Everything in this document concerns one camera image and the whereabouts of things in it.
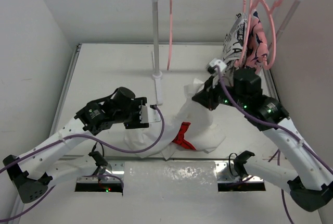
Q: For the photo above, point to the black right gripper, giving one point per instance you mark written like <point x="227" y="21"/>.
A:
<point x="205" y="96"/>

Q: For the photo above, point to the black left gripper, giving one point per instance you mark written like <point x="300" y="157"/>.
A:
<point x="135" y="103"/>

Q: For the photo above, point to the white t shirt red print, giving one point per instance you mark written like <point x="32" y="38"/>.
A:
<point x="191" y="129"/>

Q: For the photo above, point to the pink plastic hanger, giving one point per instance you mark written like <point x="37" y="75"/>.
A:
<point x="170" y="33"/>

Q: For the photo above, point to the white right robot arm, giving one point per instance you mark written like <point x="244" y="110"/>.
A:
<point x="309" y="182"/>

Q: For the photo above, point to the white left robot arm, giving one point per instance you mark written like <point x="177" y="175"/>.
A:
<point x="33" y="172"/>

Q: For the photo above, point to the black white newsprint shirt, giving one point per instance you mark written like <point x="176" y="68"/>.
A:
<point x="233" y="44"/>

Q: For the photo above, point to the pink navy patterned shirt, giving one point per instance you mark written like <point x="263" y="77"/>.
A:
<point x="254" y="39"/>

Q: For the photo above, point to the pink hanger with newsprint shirt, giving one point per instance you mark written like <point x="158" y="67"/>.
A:
<point x="246" y="12"/>

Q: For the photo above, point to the empty pink hanger right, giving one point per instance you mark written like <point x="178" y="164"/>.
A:
<point x="272" y="28"/>

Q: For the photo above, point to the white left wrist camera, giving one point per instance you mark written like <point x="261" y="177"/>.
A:
<point x="148" y="115"/>

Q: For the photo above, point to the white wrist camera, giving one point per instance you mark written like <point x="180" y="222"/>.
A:
<point x="148" y="115"/>
<point x="214" y="65"/>

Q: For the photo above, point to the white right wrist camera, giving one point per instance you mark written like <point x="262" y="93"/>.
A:
<point x="214" y="65"/>

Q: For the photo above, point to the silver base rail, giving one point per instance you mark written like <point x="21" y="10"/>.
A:
<point x="220" y="168"/>

